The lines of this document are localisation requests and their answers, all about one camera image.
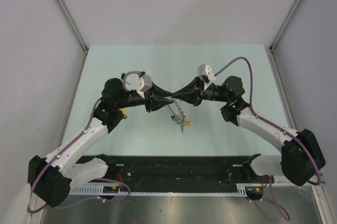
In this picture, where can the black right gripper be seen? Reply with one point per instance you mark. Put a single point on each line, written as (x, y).
(194, 93)

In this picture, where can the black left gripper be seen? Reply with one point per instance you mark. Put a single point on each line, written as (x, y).
(150, 98)

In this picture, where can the steel disc keyring holder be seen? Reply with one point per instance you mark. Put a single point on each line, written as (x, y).
(176, 111)

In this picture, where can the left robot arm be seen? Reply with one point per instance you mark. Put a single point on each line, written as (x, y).
(55, 175)

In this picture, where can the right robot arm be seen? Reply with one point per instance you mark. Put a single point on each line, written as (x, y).
(300, 158)

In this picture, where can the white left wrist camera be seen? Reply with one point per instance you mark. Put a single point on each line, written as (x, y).
(144, 83)

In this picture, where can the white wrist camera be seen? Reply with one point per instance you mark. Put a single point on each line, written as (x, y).
(144, 83)
(205, 73)

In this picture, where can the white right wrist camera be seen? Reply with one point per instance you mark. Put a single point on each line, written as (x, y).
(205, 73)

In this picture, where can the yellow key tag on ring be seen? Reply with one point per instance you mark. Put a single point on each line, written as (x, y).
(186, 123)

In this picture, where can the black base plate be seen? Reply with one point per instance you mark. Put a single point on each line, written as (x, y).
(184, 174)

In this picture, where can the aluminium frame rail left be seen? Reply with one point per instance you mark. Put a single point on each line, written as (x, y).
(73, 94)

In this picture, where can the aluminium frame rail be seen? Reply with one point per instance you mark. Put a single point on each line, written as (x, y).
(73, 94)
(281, 88)

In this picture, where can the aluminium frame rail right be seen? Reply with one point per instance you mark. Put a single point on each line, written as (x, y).
(281, 88)

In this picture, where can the white slotted cable duct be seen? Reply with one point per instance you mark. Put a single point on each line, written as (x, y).
(107, 190)

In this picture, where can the aluminium frame post left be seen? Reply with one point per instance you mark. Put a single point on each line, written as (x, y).
(71, 24)

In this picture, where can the aluminium frame post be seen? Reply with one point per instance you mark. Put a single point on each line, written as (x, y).
(71, 24)
(285, 24)

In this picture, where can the aluminium frame post right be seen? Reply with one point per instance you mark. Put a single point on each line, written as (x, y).
(285, 24)

